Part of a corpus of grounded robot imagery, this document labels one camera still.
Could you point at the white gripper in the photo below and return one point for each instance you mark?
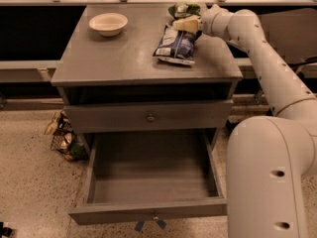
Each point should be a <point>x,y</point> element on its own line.
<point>207,23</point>

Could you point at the green jalapeno chip bag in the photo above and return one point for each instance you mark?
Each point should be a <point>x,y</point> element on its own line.
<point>184,10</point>

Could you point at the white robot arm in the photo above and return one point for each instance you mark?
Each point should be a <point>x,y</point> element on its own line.
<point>267,156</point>

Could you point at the blue white chip bag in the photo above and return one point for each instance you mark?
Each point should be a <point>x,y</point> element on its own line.
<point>176,46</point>

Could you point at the closed grey upper drawer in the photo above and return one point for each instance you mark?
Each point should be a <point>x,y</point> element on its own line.
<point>123,117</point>

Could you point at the grey wooden drawer cabinet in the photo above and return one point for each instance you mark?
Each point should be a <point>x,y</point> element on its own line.
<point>121,69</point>

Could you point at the round brass drawer knob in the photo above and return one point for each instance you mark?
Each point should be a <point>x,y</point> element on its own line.
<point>151,118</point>

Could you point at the open grey lower drawer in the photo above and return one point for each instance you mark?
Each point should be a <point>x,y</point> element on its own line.
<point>151,175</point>

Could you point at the white ceramic bowl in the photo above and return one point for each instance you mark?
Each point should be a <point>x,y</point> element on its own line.
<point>108,24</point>

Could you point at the black stand with tray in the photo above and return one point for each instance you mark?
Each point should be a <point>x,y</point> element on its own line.
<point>293,34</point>

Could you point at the blue tape strips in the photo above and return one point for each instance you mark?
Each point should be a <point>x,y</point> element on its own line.
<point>140,224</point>

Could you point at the wire basket with snacks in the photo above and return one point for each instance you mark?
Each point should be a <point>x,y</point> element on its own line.
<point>65,141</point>

